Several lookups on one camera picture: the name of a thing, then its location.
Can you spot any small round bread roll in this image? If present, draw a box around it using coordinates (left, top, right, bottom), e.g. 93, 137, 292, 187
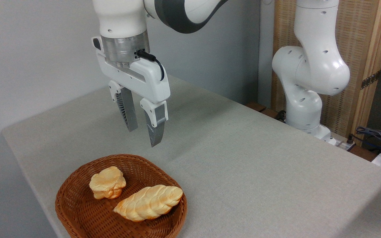
89, 166, 127, 200

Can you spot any black screen hinge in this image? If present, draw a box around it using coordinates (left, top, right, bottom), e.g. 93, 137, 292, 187
361, 71, 381, 90

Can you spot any long braided bread loaf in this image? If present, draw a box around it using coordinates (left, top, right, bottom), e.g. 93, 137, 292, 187
113, 185, 184, 222

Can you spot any wooden rattan folding screen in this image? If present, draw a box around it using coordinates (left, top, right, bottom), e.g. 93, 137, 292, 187
272, 0, 381, 139

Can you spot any brown wicker basket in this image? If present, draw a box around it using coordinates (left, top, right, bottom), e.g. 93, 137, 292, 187
55, 154, 188, 238

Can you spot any brown wooden board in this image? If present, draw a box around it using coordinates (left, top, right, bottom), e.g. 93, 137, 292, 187
245, 102, 287, 123

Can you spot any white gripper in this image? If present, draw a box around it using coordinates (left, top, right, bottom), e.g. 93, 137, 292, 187
92, 36, 171, 147

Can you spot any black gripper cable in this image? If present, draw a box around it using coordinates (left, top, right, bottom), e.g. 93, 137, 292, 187
137, 49, 165, 82

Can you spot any dark cable bundle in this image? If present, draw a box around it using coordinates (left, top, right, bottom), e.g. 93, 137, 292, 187
355, 126, 381, 153

